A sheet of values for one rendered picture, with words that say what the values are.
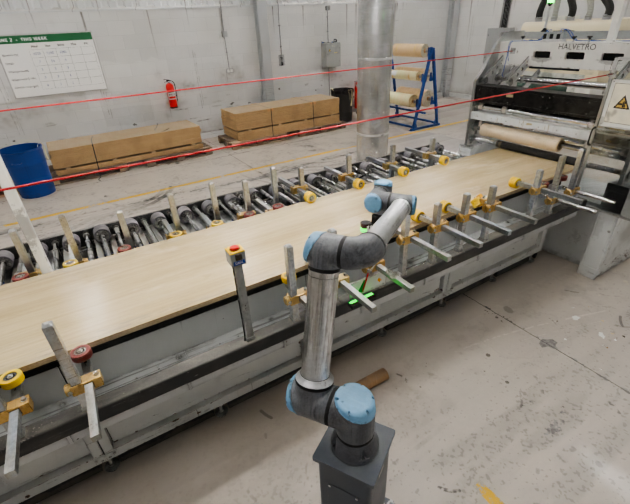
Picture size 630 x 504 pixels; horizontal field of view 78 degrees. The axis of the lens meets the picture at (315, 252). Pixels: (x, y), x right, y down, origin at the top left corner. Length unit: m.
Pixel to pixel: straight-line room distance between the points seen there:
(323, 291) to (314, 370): 0.31
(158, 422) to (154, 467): 0.23
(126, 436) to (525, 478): 2.11
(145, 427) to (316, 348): 1.35
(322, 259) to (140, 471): 1.71
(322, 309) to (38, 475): 1.75
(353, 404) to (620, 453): 1.73
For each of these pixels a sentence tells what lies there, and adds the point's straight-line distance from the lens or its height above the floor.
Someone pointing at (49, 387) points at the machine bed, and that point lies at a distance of 2.19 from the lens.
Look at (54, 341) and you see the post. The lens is 1.78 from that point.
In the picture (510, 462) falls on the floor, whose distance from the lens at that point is 2.58.
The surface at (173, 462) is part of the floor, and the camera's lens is 2.57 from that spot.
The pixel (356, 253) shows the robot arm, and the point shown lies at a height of 1.40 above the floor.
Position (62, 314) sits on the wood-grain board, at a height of 0.90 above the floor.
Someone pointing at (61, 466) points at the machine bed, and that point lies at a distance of 2.60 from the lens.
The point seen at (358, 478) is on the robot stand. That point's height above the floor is 0.60.
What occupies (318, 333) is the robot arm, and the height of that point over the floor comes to 1.09.
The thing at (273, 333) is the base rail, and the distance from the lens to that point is 2.05.
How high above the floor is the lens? 2.06
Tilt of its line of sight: 30 degrees down
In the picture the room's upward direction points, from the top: 3 degrees counter-clockwise
